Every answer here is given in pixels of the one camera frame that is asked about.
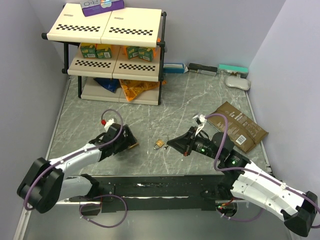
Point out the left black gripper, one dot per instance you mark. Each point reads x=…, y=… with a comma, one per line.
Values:
x=128, y=140

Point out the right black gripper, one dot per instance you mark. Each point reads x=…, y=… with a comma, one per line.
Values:
x=182, y=143

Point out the large brass padlock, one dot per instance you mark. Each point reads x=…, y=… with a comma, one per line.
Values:
x=134, y=145

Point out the small brass padlock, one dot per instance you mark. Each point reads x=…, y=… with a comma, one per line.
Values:
x=158, y=144

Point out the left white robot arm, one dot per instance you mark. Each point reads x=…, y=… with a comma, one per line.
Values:
x=50, y=181

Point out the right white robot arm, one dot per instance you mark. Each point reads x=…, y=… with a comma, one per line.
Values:
x=243, y=179

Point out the orange snack bag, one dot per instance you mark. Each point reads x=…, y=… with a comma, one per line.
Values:
x=133, y=88

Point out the blue snack bag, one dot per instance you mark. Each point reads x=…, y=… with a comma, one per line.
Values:
x=110, y=84

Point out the brown foil pouch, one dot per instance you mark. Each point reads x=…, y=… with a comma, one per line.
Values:
x=242, y=130

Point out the blue white flat box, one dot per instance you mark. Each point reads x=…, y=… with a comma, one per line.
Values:
x=175, y=68

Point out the black long box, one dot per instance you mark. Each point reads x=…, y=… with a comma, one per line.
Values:
x=203, y=69

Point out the grey white pad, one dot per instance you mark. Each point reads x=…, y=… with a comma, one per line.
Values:
x=238, y=82

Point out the teal white box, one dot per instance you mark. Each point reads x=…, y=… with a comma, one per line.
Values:
x=232, y=70

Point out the cream black three-tier shelf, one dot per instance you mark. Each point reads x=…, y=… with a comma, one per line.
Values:
x=117, y=56

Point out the green yellow carton right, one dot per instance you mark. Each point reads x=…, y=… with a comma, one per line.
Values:
x=146, y=53

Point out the green yellow carton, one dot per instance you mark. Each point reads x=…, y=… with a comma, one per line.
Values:
x=146, y=53
x=88, y=50
x=131, y=52
x=104, y=51

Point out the green yellow carton far left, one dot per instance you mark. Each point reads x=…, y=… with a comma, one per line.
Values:
x=88, y=50

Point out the purple white box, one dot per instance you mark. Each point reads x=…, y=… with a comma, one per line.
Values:
x=95, y=7

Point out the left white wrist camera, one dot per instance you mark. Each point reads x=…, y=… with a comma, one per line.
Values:
x=107, y=123

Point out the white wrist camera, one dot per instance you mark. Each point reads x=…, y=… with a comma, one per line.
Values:
x=201, y=121
x=107, y=123

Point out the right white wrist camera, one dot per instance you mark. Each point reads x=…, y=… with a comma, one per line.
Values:
x=201, y=121

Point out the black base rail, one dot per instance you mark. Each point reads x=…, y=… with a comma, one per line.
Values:
x=162, y=192

